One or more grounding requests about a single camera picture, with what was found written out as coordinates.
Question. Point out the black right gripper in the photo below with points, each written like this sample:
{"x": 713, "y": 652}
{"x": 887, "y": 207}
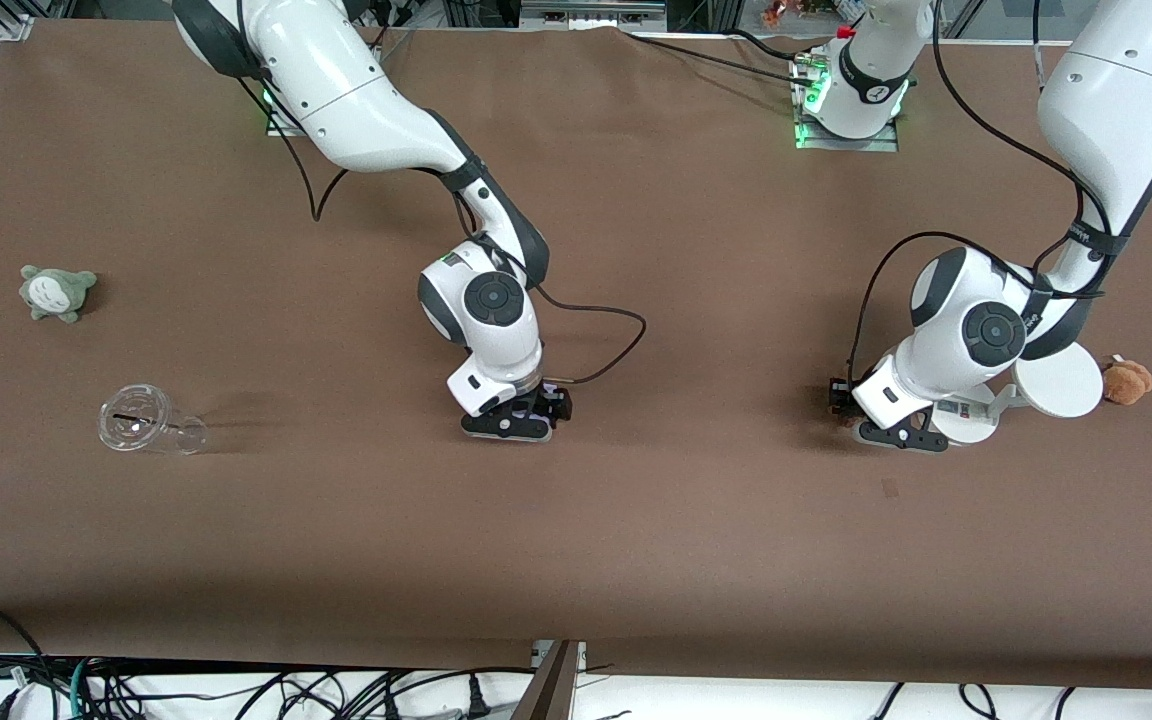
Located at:
{"x": 550, "y": 402}

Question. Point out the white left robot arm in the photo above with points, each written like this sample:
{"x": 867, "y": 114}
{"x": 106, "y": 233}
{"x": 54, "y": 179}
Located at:
{"x": 1116, "y": 100}

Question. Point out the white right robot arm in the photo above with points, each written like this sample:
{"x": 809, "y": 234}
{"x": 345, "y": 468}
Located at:
{"x": 356, "y": 90}

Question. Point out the brown bear plush toy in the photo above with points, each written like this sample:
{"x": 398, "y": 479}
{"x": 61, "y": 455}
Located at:
{"x": 1128, "y": 383}

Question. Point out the brown table cover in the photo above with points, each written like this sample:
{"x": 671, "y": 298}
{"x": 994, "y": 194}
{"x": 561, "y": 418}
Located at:
{"x": 236, "y": 550}

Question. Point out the small colourful figurines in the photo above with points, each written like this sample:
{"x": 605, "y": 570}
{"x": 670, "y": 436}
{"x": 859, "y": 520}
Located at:
{"x": 786, "y": 12}

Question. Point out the clear plastic cup with lid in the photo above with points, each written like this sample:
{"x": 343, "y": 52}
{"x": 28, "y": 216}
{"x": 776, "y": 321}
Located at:
{"x": 136, "y": 437}

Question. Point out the black straw in cup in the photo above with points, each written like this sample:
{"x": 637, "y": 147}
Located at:
{"x": 131, "y": 417}

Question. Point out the grey totoro plush toy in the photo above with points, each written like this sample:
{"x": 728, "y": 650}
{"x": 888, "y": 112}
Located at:
{"x": 56, "y": 293}

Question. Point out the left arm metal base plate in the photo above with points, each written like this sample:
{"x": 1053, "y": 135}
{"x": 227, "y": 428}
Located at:
{"x": 876, "y": 146}

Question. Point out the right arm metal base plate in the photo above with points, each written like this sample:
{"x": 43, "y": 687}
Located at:
{"x": 281, "y": 130}

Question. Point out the grey metal rail device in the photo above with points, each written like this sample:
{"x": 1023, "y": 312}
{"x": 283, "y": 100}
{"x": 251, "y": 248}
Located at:
{"x": 591, "y": 12}

